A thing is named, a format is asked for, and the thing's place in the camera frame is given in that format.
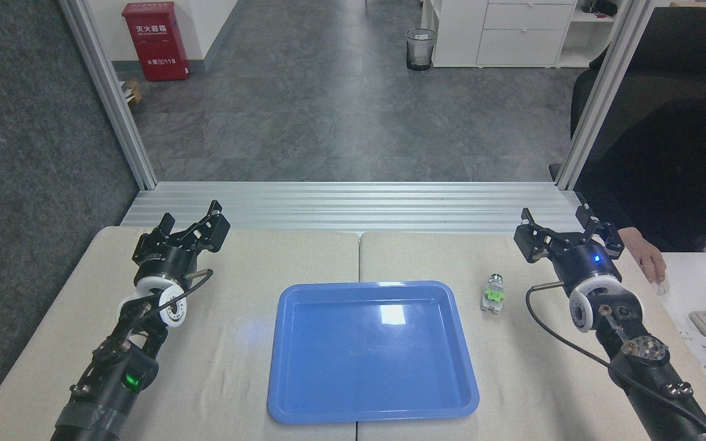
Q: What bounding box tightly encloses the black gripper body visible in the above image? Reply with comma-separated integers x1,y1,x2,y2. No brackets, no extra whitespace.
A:
550,240,623,293
132,232,201,285

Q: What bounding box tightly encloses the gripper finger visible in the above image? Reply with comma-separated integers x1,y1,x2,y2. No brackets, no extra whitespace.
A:
513,208,569,263
575,192,626,258
175,200,232,254
141,213,177,247

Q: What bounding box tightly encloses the switch part with green clip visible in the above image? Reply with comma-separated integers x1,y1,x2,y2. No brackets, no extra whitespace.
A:
480,273,507,314

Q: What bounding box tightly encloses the blue plastic tray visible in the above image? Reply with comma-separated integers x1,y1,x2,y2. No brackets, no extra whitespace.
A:
267,281,480,426

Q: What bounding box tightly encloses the person's hand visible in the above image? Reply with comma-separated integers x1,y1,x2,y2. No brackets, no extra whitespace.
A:
630,234,667,285

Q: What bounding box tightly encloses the person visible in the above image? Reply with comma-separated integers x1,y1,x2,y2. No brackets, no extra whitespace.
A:
575,95,706,253

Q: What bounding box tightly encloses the white power strip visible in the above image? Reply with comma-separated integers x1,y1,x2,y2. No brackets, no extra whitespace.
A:
678,328,706,384

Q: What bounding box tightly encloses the red fire extinguisher box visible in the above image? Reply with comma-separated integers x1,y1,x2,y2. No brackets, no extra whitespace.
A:
121,1,191,83

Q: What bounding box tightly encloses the black office chair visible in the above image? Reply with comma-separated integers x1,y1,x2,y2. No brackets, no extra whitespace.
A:
549,6,706,182

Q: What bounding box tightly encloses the white drawer cabinet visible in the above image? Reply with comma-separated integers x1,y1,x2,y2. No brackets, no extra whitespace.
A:
420,0,618,69

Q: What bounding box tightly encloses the grey mesh waste bin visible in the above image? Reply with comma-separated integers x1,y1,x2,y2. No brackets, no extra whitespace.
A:
405,28,438,72

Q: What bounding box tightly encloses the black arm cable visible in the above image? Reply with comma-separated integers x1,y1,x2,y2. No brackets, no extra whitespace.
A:
142,268,214,324
525,281,706,437

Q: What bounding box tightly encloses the silver aluminium post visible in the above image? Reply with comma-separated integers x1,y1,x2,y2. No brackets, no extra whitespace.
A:
555,0,658,191
59,0,158,191

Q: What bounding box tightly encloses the silver aluminium rail frame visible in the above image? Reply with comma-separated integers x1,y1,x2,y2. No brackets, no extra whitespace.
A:
121,181,600,235

